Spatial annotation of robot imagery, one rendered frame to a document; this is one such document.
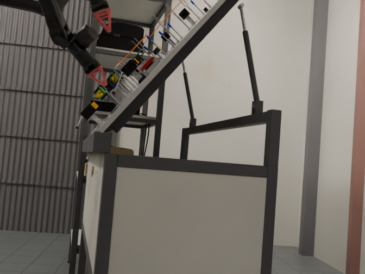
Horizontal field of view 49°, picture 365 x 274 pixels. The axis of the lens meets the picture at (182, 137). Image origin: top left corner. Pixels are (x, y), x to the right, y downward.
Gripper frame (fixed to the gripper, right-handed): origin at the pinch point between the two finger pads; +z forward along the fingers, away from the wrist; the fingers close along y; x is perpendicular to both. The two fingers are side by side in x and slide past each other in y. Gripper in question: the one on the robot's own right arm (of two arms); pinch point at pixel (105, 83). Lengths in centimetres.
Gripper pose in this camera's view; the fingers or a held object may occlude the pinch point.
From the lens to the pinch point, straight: 163.6
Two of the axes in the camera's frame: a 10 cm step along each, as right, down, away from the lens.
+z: 6.1, 7.8, 1.7
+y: -1.5, -0.9, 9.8
